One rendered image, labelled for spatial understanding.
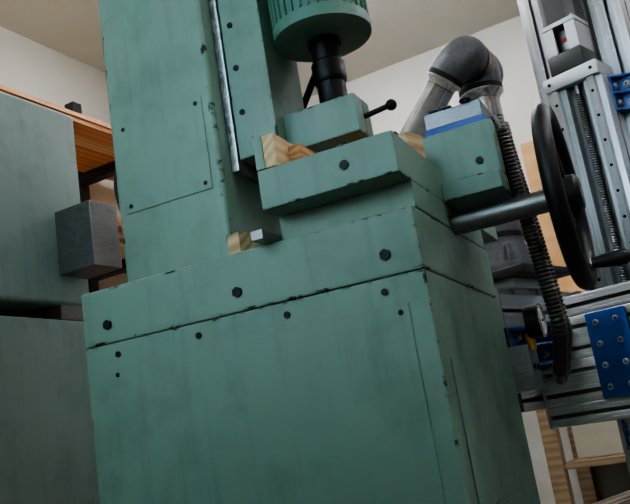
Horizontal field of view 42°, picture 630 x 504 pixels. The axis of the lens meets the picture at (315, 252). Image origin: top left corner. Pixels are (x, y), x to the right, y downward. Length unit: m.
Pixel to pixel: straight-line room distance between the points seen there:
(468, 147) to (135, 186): 0.58
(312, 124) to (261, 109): 0.09
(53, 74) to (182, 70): 3.04
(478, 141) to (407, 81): 3.82
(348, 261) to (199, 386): 0.29
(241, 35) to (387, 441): 0.77
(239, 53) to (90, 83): 3.24
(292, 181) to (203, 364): 0.30
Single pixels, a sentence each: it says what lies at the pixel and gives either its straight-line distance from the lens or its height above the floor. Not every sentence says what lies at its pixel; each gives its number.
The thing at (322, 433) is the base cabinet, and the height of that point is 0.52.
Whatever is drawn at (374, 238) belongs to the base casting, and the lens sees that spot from 1.12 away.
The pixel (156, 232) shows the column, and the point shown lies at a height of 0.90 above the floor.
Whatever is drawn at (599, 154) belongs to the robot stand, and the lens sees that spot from 1.99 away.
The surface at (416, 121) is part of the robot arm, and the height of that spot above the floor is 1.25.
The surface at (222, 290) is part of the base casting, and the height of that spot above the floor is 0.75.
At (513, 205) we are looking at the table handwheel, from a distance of 1.28.
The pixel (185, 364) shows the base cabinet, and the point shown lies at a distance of 1.24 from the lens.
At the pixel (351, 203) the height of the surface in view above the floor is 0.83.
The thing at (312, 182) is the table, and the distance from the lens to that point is 1.14.
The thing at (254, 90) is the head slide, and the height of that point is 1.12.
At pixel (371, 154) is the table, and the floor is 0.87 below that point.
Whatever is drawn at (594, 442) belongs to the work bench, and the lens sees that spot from 4.08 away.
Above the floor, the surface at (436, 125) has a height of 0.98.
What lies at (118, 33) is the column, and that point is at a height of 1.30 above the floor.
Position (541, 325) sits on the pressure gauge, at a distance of 1.51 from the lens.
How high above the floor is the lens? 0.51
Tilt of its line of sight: 13 degrees up
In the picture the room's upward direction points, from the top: 9 degrees counter-clockwise
